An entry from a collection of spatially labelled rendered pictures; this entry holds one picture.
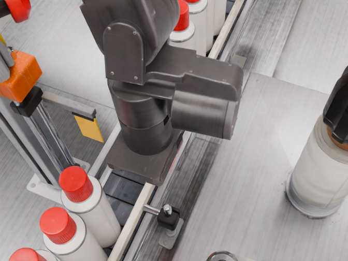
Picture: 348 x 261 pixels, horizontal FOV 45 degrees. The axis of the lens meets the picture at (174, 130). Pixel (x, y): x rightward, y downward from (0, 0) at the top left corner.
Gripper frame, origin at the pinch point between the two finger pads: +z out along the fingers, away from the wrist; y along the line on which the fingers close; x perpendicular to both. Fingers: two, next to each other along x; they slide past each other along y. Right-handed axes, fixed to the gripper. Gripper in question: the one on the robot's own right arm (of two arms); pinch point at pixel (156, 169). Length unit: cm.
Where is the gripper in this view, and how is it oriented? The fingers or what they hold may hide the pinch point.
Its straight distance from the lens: 57.1
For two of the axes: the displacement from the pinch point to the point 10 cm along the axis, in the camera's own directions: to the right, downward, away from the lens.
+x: -9.2, -2.9, 2.5
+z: 0.6, 5.2, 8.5
